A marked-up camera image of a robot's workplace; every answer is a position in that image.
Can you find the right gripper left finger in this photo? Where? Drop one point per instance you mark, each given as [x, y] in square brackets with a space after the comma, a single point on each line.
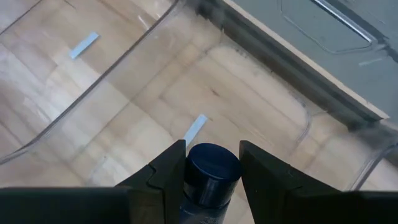
[161, 193]

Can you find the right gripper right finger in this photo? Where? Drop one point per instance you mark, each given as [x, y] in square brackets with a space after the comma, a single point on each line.
[267, 193]

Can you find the black pouch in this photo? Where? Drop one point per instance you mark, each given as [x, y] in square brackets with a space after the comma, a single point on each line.
[211, 174]

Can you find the blue tape strip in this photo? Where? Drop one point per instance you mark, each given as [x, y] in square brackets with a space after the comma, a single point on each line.
[84, 45]
[196, 129]

